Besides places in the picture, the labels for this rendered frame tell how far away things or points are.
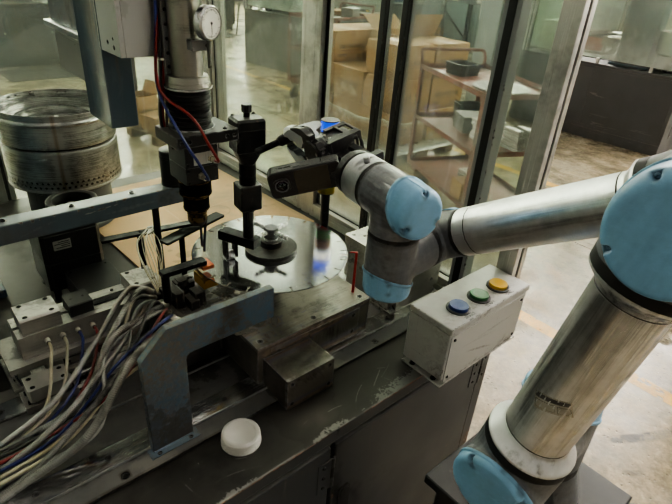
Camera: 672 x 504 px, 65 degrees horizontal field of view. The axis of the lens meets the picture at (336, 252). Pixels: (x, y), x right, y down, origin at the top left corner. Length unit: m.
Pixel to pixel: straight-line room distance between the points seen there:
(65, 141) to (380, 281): 1.02
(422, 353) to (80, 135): 1.03
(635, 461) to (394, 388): 1.34
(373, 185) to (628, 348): 0.36
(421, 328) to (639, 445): 1.41
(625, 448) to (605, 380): 1.70
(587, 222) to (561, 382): 0.20
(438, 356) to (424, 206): 0.48
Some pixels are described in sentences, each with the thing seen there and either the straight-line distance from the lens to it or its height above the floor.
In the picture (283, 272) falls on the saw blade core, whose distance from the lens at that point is 1.07.
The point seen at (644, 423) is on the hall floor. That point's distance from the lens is 2.48.
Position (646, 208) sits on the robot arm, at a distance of 0.52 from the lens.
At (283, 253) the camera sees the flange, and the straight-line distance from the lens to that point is 1.11.
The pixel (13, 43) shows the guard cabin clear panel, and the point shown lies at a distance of 1.95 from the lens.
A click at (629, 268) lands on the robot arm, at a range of 0.53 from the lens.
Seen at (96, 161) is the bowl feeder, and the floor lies 0.97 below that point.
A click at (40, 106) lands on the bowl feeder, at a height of 1.07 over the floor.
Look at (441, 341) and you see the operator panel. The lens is 1.09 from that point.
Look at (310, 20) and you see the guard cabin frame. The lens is 1.63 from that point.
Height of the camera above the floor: 1.52
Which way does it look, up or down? 30 degrees down
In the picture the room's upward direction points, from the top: 4 degrees clockwise
